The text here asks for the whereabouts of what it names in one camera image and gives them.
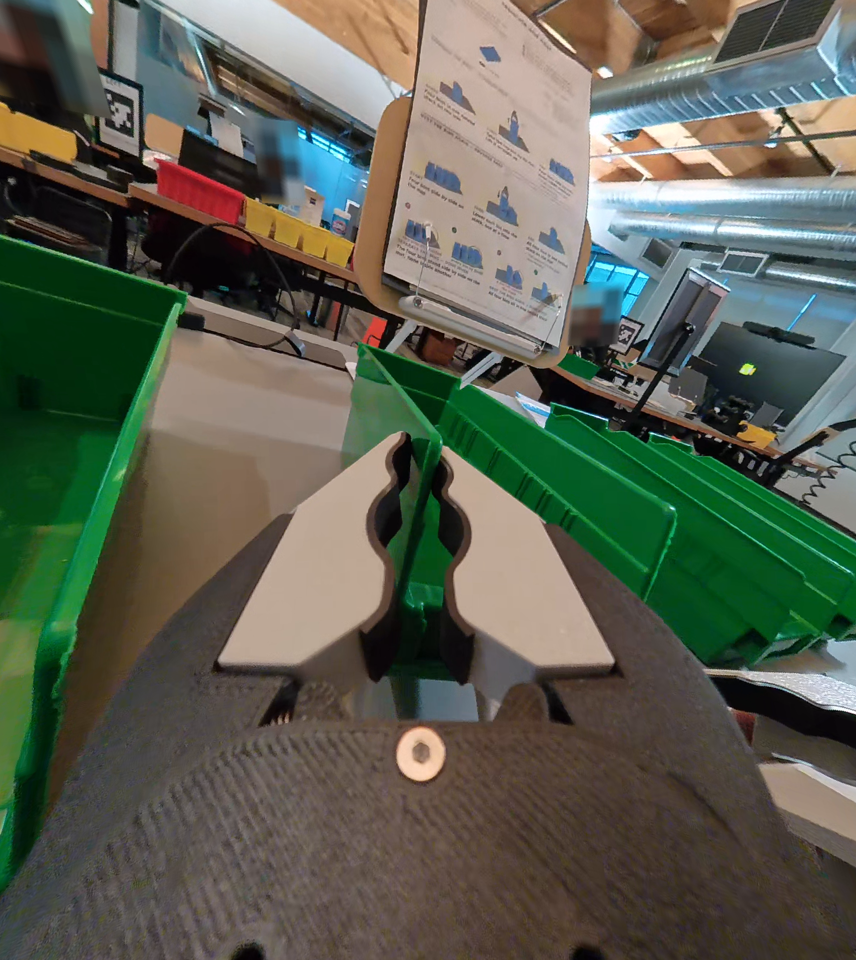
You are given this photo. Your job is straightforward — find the tilted screen on pole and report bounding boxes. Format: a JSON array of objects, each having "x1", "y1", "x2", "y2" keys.
[{"x1": 638, "y1": 268, "x2": 730, "y2": 376}]

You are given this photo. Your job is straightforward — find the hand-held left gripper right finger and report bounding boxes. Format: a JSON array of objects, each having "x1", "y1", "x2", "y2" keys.
[{"x1": 431, "y1": 451, "x2": 616, "y2": 714}]

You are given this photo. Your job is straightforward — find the black battery charger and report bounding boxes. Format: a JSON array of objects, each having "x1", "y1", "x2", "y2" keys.
[{"x1": 8, "y1": 186, "x2": 112, "y2": 262}]

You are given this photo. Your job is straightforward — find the grey desk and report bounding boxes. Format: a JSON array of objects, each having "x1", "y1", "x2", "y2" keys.
[{"x1": 45, "y1": 296, "x2": 856, "y2": 826}]

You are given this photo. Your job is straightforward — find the black monitor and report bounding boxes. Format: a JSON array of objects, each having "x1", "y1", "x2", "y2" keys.
[{"x1": 698, "y1": 322, "x2": 847, "y2": 425}]

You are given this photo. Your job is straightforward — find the ceiling vent grille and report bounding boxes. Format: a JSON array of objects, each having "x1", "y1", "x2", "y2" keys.
[{"x1": 713, "y1": 0, "x2": 841, "y2": 65}]

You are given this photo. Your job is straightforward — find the row of small yellow bins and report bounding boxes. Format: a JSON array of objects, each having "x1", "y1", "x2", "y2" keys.
[{"x1": 244, "y1": 196, "x2": 355, "y2": 267}]

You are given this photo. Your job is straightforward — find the green plastic bin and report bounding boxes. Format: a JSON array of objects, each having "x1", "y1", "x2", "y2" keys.
[
  {"x1": 546, "y1": 402, "x2": 856, "y2": 665},
  {"x1": 341, "y1": 341, "x2": 678, "y2": 676},
  {"x1": 0, "y1": 225, "x2": 189, "y2": 924},
  {"x1": 649, "y1": 431, "x2": 856, "y2": 642}
]

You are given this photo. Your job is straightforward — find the red bin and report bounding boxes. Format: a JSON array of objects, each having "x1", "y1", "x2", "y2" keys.
[{"x1": 155, "y1": 159, "x2": 246, "y2": 225}]

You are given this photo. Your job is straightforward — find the printed instruction sheet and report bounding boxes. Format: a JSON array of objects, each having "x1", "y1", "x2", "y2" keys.
[{"x1": 383, "y1": 0, "x2": 594, "y2": 350}]

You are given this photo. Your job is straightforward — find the long wooden table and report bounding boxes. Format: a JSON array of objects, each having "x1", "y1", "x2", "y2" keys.
[
  {"x1": 0, "y1": 123, "x2": 361, "y2": 286},
  {"x1": 548, "y1": 363, "x2": 826, "y2": 470}
]

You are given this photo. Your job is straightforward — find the silver air duct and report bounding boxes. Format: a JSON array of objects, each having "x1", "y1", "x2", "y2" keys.
[
  {"x1": 591, "y1": 176, "x2": 856, "y2": 264},
  {"x1": 591, "y1": 7, "x2": 856, "y2": 136}
]

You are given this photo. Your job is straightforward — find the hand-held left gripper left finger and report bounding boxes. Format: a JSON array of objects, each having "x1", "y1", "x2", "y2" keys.
[{"x1": 216, "y1": 431, "x2": 412, "y2": 684}]

